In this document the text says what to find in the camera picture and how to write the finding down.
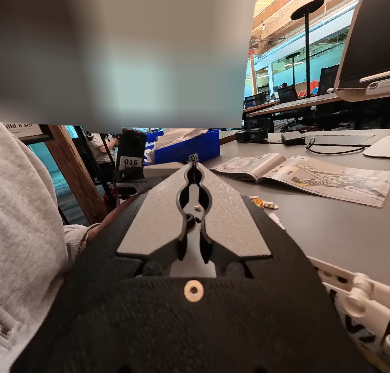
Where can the person's left forearm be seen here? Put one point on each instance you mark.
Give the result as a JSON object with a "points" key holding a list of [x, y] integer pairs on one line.
{"points": [[76, 239]]}

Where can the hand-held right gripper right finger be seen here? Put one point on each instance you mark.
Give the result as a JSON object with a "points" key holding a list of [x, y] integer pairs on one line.
{"points": [[234, 220]]}

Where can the black battery charger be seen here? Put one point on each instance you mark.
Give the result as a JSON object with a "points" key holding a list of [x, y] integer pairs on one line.
{"points": [[258, 135], [242, 136]]}

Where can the tall black floor lamp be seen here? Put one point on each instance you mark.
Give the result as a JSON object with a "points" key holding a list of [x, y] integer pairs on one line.
{"points": [[307, 44]]}

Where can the blue plastic bin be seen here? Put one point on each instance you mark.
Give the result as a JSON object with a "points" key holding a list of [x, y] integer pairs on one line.
{"points": [[189, 150]]}

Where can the yellow lego wheel hub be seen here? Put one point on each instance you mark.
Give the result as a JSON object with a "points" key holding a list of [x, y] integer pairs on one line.
{"points": [[258, 202]]}

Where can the wooden post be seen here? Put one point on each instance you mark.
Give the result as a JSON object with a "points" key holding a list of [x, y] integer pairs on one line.
{"points": [[76, 172]]}

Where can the black framed marker sign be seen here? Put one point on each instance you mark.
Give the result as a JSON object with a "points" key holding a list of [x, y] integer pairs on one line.
{"points": [[24, 129]]}

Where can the long wooden office desk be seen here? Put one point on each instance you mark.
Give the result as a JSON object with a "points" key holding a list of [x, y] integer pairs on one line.
{"points": [[292, 103]]}

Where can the short black floor lamp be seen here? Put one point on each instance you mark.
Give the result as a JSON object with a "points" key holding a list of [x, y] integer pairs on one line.
{"points": [[294, 68]]}

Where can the black mesh office chair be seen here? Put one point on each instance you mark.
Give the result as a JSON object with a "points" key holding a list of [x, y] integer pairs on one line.
{"points": [[328, 79]]}

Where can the black and tan lego pin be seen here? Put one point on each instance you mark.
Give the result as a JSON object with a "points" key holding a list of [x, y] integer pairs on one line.
{"points": [[198, 220]]}

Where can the silver computer monitor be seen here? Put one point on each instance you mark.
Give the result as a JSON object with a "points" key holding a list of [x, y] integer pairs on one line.
{"points": [[365, 38]]}

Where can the black lego tyre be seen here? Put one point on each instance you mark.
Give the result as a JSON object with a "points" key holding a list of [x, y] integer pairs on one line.
{"points": [[190, 221]]}

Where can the zebra striped lego model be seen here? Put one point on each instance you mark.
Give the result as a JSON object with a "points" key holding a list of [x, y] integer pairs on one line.
{"points": [[353, 306]]}

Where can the open lego instruction booklet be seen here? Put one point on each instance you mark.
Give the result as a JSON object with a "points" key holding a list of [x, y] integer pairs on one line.
{"points": [[304, 175]]}

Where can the black power adapter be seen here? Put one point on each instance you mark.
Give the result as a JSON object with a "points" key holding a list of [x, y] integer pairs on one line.
{"points": [[293, 138]]}

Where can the person's left hand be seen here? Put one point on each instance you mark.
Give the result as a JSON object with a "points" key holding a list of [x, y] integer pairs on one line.
{"points": [[103, 224]]}

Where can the crumpled white plastic bags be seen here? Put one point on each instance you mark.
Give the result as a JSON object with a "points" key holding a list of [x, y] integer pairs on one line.
{"points": [[176, 137]]}

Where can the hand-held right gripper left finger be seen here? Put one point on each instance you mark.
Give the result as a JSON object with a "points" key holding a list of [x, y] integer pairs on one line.
{"points": [[152, 220]]}

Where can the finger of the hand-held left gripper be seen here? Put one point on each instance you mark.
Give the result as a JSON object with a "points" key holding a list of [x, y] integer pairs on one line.
{"points": [[158, 170]]}

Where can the white lego beam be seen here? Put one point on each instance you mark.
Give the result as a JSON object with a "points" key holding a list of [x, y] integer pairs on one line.
{"points": [[270, 206]]}

